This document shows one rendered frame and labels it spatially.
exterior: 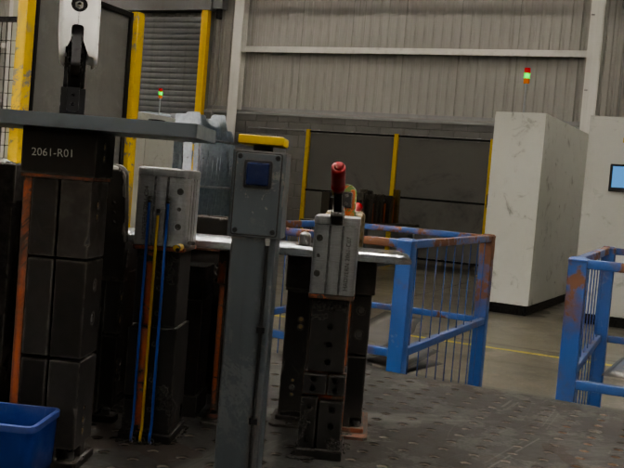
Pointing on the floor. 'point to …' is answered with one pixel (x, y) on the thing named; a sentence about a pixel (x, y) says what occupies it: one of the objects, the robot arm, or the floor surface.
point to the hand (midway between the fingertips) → (72, 103)
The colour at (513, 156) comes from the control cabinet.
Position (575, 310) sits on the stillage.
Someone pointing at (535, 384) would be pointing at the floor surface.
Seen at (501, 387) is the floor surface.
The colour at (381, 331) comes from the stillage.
